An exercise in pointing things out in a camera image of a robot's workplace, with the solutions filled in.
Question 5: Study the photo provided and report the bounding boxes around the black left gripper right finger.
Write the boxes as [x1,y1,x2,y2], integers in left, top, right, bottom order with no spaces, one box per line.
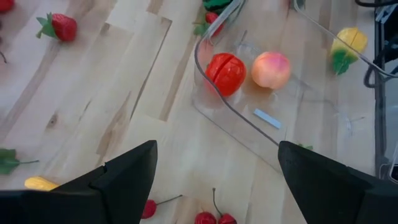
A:
[277,140,398,224]

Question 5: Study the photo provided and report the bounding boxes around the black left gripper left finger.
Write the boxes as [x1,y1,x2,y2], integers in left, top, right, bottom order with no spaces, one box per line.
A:
[0,139,159,224]

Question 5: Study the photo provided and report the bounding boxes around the red toy cherry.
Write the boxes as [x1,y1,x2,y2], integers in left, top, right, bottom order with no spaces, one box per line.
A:
[140,194,183,220]
[194,211,218,224]
[211,187,238,224]

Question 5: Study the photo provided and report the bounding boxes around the small yellow toy fruit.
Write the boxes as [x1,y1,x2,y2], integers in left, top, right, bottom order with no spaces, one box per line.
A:
[24,175,60,192]

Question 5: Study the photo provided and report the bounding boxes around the clear plastic tupperware container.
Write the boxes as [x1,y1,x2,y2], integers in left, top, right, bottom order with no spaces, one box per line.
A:
[191,0,398,175]

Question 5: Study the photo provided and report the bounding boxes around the green toy leaf with stem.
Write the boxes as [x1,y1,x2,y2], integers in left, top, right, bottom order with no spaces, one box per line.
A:
[0,148,40,175]

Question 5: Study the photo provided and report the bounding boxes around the pink toy peach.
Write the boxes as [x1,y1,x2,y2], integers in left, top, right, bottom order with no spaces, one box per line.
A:
[250,51,292,90]

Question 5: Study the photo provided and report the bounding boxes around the yellow toy fruit green leaves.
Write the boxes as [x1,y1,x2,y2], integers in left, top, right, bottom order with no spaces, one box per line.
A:
[329,26,369,76]

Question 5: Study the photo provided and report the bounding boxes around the small red toy strawberry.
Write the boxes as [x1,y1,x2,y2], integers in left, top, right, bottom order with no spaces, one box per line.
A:
[35,12,78,43]
[0,0,16,14]
[192,11,225,37]

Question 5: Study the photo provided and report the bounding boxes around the small toy watermelon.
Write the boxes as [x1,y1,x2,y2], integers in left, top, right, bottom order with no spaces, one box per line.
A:
[202,0,234,13]

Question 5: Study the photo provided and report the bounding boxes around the white sticker label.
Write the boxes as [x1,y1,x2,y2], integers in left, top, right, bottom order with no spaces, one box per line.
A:
[252,108,282,130]

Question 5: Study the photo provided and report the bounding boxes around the black aluminium table frame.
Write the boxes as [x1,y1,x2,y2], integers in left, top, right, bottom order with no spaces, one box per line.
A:
[373,6,388,180]

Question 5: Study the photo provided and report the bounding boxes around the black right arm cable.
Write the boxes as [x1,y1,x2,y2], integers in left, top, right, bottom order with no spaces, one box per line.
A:
[363,46,398,90]

